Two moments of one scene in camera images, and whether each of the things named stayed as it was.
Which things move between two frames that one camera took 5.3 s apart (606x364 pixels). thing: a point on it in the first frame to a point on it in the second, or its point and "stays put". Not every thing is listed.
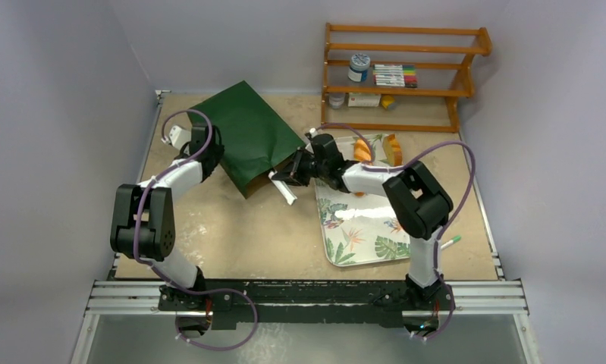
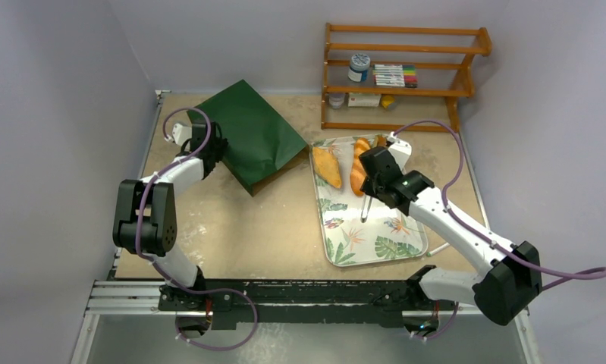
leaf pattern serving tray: (360, 228) stays put
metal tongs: (283, 188) to (364, 219)
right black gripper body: (302, 167) to (368, 183)
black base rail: (246, 303) stays put
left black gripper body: (217, 153) stays put
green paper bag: (256, 142) stays put
